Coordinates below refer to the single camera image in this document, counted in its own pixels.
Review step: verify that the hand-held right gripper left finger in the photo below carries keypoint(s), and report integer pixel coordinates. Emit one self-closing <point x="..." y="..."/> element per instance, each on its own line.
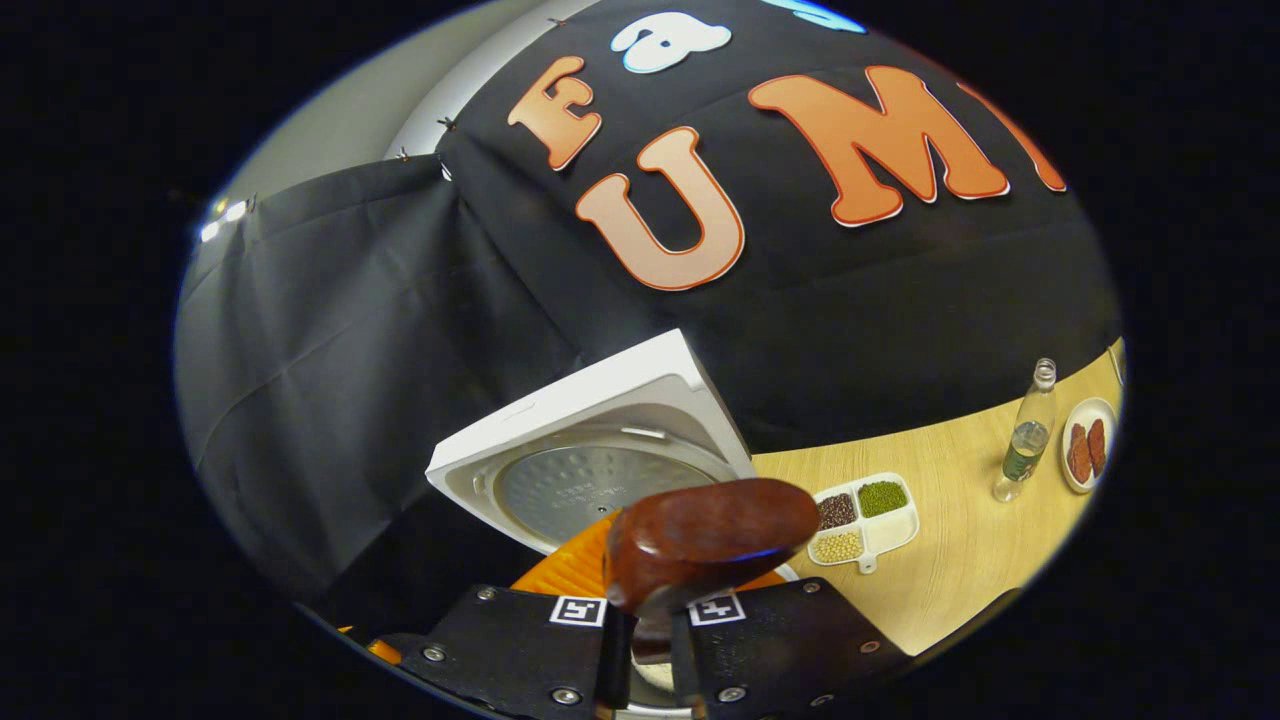
<point x="510" y="640"/>

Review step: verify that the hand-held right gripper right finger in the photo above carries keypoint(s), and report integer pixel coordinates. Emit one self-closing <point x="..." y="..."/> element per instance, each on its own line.
<point x="780" y="640"/>

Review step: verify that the brown wooden spoon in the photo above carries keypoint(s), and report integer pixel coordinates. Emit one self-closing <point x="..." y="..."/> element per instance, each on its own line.
<point x="710" y="535"/>

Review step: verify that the white rice cooker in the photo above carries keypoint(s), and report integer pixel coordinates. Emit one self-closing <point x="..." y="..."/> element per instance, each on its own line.
<point x="600" y="420"/>

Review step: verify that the white divided bean dish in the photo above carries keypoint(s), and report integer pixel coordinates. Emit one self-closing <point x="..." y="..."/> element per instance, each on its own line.
<point x="885" y="530"/>

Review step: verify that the clear plastic water bottle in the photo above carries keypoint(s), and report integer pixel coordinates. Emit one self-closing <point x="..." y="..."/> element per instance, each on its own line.
<point x="1025" y="440"/>

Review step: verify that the black backdrop cloth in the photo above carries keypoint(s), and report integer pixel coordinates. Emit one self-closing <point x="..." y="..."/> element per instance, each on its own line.
<point x="400" y="330"/>

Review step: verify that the white round plate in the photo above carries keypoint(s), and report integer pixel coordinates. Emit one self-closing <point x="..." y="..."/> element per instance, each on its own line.
<point x="1075" y="490"/>

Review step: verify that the red meat piece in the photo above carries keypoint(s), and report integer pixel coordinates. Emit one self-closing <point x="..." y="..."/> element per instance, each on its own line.
<point x="1078" y="455"/>
<point x="1097" y="447"/>

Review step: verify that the ceiling light strip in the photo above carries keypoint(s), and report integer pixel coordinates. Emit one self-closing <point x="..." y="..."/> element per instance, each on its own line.
<point x="225" y="215"/>

